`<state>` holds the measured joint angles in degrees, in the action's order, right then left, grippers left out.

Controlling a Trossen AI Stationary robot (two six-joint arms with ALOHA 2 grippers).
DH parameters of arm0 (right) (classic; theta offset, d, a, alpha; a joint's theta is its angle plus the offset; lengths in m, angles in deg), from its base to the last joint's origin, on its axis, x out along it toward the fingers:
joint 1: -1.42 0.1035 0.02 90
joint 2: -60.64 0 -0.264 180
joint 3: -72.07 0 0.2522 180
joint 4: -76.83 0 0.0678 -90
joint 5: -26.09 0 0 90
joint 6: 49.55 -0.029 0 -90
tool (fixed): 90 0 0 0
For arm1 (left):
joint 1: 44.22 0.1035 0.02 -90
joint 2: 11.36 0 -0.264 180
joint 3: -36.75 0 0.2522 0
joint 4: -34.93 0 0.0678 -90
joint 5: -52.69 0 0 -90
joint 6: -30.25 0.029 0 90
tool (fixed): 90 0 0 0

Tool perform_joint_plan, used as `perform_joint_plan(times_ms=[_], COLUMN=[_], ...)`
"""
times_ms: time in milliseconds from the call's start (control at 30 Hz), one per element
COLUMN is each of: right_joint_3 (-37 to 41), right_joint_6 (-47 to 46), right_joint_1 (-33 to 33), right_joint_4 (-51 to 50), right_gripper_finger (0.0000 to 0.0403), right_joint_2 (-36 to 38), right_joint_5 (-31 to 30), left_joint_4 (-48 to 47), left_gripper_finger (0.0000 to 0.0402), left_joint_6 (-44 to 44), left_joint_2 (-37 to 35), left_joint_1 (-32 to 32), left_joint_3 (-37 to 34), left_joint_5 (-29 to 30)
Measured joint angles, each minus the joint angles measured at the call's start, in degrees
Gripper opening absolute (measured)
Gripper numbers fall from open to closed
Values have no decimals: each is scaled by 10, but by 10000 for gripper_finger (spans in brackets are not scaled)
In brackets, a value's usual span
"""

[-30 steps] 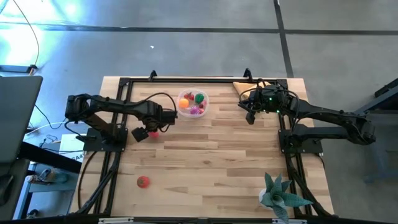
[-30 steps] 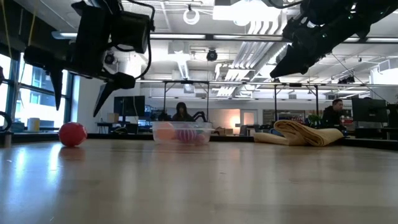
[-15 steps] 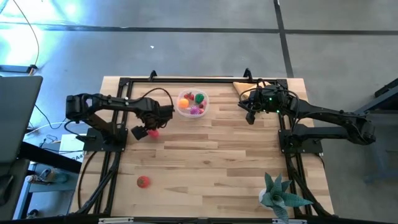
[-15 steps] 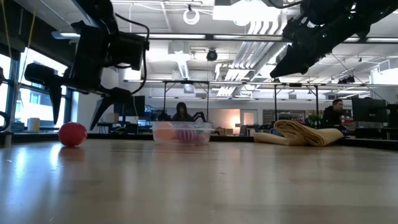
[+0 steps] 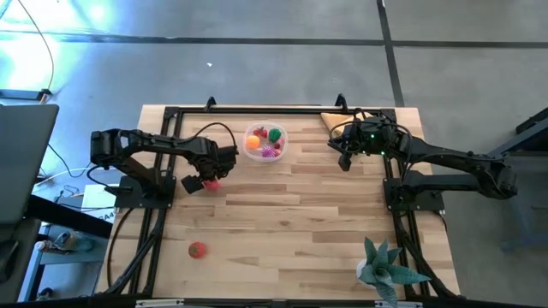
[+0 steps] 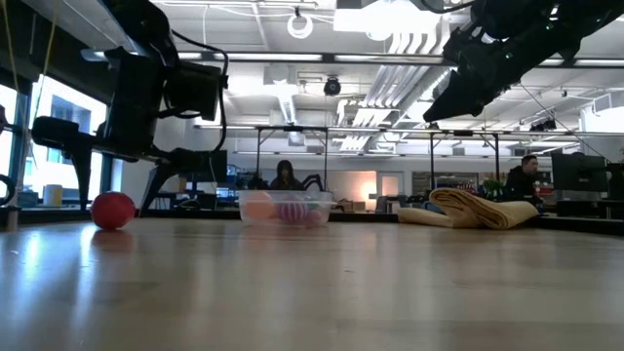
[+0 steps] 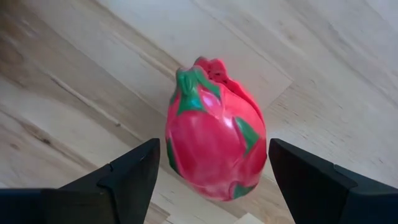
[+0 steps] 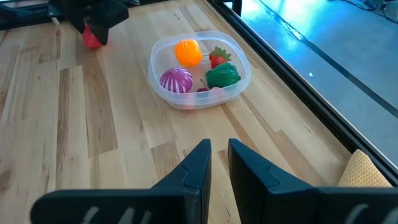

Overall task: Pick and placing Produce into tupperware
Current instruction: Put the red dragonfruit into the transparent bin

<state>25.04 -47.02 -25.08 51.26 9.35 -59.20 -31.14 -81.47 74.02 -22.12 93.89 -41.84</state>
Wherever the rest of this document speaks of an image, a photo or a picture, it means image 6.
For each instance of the clear plastic tupperware container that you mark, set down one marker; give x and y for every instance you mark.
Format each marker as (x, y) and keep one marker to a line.
(322, 197)

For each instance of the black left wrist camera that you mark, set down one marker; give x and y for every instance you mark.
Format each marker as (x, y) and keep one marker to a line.
(195, 90)

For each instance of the orange toy fruit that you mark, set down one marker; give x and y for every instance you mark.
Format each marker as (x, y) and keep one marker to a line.
(260, 207)

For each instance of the white cylinder container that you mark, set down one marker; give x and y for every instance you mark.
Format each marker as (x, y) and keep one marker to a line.
(52, 195)

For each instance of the black metal workstation frame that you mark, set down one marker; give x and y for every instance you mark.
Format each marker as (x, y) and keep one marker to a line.
(463, 132)
(292, 128)

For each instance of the purple striped toy fruit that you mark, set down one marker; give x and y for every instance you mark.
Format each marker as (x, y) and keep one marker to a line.
(293, 212)

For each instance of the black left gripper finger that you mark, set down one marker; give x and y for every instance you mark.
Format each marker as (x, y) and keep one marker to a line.
(158, 178)
(83, 170)

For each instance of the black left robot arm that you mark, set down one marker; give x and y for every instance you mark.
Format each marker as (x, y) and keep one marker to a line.
(141, 24)

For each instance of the black ceiling camera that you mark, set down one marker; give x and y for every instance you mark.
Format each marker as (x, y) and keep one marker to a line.
(332, 86)

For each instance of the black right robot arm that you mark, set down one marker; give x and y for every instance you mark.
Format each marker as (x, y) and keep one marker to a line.
(575, 19)

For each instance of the person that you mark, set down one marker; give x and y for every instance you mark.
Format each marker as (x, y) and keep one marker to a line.
(521, 181)
(285, 178)

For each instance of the black computer monitor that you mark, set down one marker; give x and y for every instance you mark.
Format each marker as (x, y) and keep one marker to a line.
(214, 166)
(616, 181)
(579, 171)

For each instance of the long ceiling light fixture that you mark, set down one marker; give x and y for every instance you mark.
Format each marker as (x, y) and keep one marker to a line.
(292, 57)

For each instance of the green background plant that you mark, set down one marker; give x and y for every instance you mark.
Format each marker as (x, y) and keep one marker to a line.
(492, 187)

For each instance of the pinkish red round toy fruit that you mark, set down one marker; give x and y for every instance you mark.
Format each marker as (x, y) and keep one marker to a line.
(113, 210)

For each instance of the large window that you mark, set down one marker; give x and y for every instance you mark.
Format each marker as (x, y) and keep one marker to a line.
(68, 107)

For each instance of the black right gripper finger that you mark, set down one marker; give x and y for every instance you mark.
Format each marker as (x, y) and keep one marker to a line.
(451, 92)
(473, 95)

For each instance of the small pink toy fruit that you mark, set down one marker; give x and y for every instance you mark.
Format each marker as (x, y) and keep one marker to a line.
(316, 218)

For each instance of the folded yellow cloth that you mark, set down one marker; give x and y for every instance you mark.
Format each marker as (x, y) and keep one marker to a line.
(470, 208)

